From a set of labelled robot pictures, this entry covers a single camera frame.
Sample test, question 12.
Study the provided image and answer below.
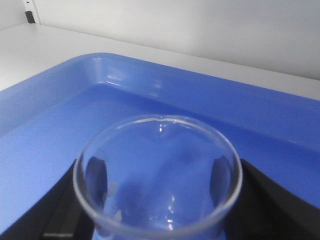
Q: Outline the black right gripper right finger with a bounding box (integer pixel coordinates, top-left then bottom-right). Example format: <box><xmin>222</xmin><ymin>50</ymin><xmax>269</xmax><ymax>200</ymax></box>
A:
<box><xmin>211</xmin><ymin>159</ymin><xmax>320</xmax><ymax>240</ymax></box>

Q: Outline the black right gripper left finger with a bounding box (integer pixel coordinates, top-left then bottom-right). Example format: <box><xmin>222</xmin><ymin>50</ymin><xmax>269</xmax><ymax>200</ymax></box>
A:
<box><xmin>0</xmin><ymin>157</ymin><xmax>108</xmax><ymax>240</ymax></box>

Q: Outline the clear glass beaker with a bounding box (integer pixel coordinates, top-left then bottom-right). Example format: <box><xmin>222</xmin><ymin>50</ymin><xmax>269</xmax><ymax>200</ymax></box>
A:
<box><xmin>73</xmin><ymin>115</ymin><xmax>243</xmax><ymax>240</ymax></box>

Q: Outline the blue plastic tray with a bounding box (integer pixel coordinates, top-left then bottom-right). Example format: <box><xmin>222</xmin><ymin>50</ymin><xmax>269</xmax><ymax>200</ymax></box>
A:
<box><xmin>0</xmin><ymin>53</ymin><xmax>320</xmax><ymax>240</ymax></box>

